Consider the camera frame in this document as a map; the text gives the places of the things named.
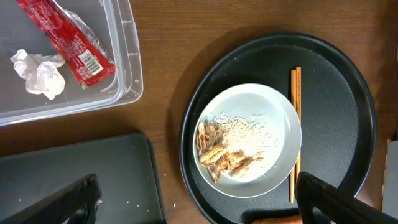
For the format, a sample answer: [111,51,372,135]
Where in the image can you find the wooden chopstick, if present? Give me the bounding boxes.
[295,67,302,178]
[289,70,297,204]

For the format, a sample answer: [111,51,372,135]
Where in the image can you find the clear plastic waste bin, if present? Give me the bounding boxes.
[1,0,144,126]

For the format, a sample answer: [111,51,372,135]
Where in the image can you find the orange carrot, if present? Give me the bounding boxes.
[251,215,303,224]

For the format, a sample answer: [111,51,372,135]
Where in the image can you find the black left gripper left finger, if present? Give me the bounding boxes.
[1,174,102,224]

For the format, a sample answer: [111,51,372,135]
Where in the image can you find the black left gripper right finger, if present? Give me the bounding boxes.
[295,172,397,224]

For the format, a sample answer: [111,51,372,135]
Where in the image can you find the grey dishwasher rack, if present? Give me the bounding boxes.
[382,139,398,218]

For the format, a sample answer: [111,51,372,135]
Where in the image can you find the round black serving tray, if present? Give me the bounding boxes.
[180,33,377,223]

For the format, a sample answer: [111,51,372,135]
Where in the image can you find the black rectangular tray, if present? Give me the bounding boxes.
[0,133,167,224]

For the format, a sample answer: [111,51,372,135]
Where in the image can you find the left wooden chopstick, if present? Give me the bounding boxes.
[289,70,297,204]

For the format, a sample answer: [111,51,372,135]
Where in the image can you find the light grey plate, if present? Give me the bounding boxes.
[192,83,302,198]

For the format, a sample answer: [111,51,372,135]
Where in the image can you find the food scraps on plate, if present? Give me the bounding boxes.
[195,112,280,183]

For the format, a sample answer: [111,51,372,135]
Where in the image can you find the red snack wrapper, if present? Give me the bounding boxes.
[17,0,116,88]

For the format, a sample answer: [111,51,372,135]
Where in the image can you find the right wooden chopstick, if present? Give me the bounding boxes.
[295,67,302,178]

